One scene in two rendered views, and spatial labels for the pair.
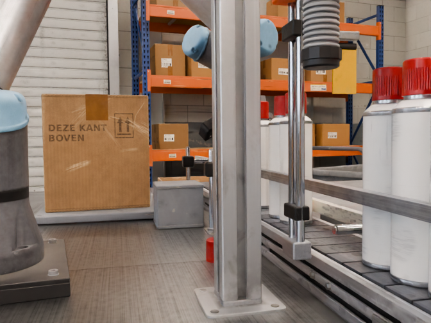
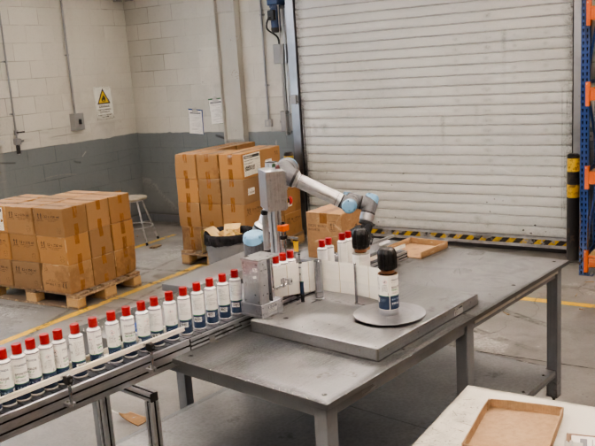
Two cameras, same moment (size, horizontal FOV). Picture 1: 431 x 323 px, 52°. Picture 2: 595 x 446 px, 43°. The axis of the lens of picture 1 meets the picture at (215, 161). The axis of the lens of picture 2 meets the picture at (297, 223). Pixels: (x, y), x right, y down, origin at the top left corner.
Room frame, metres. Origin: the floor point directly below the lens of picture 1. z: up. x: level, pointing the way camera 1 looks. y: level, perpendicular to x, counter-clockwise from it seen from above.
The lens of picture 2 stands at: (-1.61, -3.07, 1.95)
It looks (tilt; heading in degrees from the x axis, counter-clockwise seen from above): 12 degrees down; 54
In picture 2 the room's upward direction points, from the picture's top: 4 degrees counter-clockwise
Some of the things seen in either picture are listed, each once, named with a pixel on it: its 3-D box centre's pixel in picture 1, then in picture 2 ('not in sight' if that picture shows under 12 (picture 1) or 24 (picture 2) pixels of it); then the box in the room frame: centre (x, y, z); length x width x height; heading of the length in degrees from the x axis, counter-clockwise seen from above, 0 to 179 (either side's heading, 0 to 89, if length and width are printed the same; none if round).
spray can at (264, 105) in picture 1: (260, 154); (343, 251); (0.86, -0.09, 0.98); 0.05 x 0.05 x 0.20
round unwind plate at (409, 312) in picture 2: not in sight; (389, 313); (0.53, -0.78, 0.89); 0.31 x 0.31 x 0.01
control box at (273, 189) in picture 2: not in sight; (273, 188); (0.45, -0.10, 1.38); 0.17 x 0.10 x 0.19; 67
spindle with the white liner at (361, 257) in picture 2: not in sight; (360, 259); (0.71, -0.41, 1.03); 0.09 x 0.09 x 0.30
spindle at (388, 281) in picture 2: not in sight; (388, 280); (0.53, -0.78, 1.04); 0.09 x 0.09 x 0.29
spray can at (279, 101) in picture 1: (283, 156); (329, 257); (0.75, -0.12, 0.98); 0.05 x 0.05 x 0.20
